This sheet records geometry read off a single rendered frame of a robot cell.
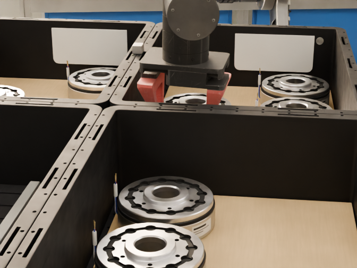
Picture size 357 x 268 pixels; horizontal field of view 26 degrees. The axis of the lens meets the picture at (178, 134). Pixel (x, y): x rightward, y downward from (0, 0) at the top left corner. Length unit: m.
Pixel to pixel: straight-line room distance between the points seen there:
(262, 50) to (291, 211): 0.44
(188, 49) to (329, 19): 2.20
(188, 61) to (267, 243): 0.25
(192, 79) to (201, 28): 0.10
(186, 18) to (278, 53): 0.43
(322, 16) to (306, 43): 1.84
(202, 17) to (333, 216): 0.26
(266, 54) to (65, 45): 0.33
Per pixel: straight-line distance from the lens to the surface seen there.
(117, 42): 1.27
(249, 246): 0.80
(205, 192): 0.83
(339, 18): 3.11
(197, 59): 0.93
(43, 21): 1.29
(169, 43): 0.93
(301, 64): 1.26
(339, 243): 0.82
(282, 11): 1.99
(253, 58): 1.25
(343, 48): 1.14
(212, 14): 0.84
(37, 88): 1.28
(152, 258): 0.71
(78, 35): 1.28
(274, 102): 1.11
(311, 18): 3.08
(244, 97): 1.22
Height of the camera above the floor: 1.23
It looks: 22 degrees down
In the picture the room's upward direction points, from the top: straight up
